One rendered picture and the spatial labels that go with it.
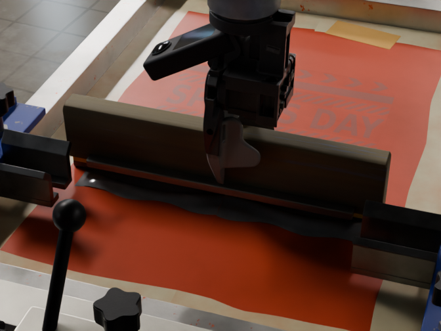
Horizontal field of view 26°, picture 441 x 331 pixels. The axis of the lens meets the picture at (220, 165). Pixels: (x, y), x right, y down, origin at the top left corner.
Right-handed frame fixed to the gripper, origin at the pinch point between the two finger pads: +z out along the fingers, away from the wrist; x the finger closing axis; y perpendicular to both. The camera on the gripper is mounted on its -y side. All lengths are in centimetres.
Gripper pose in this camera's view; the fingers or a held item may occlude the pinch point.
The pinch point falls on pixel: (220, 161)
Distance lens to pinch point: 110.2
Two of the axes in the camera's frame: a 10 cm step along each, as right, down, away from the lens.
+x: 3.1, -5.6, 7.7
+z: -0.2, 8.1, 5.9
